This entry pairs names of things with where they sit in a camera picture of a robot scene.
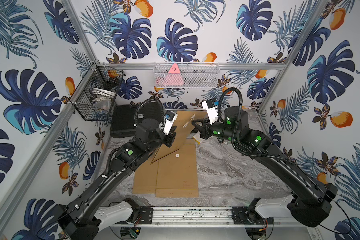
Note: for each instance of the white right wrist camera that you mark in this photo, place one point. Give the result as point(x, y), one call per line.
point(211, 106)

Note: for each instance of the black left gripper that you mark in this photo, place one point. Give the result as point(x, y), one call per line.
point(170, 139)

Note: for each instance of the pink triangle item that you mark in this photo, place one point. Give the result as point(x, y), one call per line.
point(173, 77)

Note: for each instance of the black plastic tool case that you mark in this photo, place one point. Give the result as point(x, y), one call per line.
point(126, 118)

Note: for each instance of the black wire basket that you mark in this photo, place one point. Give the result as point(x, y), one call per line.
point(98, 89)

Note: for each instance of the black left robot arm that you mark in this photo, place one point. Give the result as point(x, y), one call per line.
point(83, 219)

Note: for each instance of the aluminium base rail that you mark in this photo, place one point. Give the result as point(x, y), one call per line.
point(207, 217)

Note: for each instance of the clear white mesh wall basket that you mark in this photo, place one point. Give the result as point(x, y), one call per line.
point(195, 75)

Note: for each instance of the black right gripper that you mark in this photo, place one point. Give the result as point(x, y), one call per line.
point(204, 128)

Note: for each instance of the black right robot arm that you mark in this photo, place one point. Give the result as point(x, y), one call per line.
point(310, 200)

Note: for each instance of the brown kraft file bag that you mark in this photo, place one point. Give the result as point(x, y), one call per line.
point(145, 179)
point(184, 127)
point(177, 175)

